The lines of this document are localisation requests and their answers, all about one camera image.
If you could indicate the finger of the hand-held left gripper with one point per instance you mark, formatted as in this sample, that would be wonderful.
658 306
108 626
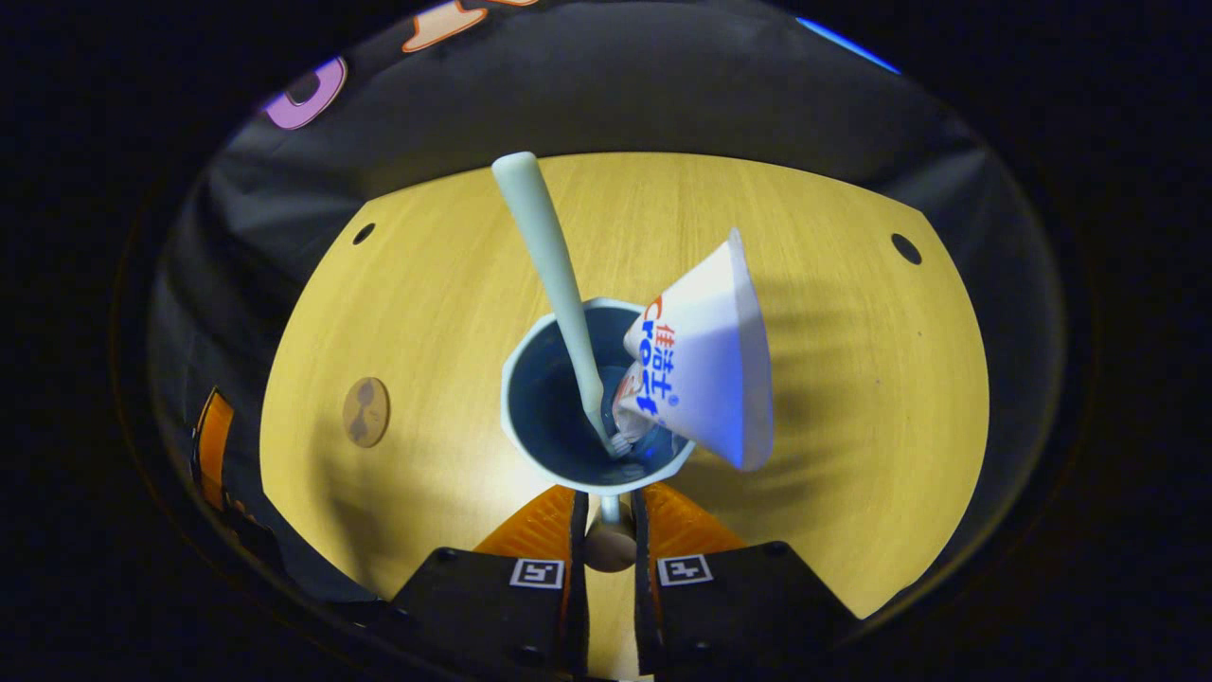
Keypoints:
216 436

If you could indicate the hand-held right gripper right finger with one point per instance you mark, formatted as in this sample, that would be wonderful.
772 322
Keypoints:
748 611

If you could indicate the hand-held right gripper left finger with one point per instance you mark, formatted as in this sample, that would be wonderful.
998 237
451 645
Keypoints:
483 606

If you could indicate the round brown coaster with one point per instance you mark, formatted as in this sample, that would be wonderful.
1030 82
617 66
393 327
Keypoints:
365 412

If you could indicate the white toothpaste tube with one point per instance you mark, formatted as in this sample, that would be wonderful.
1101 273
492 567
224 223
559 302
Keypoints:
720 369

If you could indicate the pale green toothbrush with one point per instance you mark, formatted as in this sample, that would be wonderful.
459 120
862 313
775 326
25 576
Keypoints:
544 237

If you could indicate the black backdrop cloth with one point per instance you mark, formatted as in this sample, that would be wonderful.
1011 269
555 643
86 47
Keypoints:
615 85

